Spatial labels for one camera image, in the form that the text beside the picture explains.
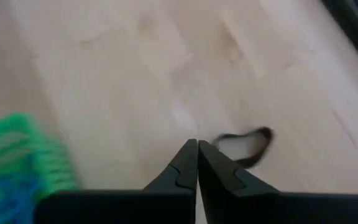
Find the black rubber band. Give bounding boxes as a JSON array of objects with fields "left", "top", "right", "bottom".
[{"left": 211, "top": 126, "right": 275, "bottom": 170}]

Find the green plastic basket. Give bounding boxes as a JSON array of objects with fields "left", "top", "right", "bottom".
[{"left": 0, "top": 112, "right": 81, "bottom": 224}]

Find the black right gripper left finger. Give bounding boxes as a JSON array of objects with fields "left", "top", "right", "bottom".
[{"left": 34, "top": 138, "right": 199, "bottom": 224}]

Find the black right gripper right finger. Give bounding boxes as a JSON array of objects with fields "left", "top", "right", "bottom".
[{"left": 197, "top": 139, "right": 358, "bottom": 224}]

